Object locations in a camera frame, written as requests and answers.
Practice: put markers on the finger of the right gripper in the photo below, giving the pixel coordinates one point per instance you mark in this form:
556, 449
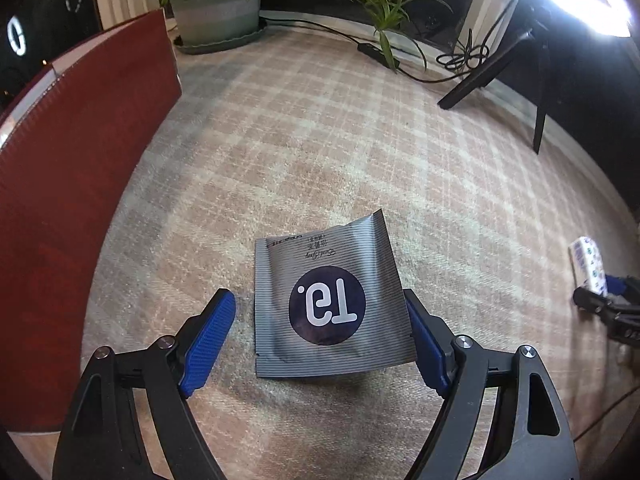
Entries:
621, 320
626, 287

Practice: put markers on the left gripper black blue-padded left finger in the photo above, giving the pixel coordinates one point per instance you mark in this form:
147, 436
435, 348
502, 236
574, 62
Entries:
101, 436

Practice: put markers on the small white patterned packet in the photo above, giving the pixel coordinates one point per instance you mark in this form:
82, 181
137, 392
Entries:
588, 265

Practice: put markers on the grey T9 foil sachet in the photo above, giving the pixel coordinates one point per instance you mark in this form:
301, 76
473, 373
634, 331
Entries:
330, 303

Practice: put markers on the black tripod stand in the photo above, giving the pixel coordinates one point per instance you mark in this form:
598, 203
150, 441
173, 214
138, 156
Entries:
523, 62

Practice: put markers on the red storage box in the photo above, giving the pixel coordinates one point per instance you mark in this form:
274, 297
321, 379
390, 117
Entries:
69, 144

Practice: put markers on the small spider plant offshoot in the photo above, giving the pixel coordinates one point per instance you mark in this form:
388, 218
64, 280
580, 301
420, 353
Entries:
391, 16

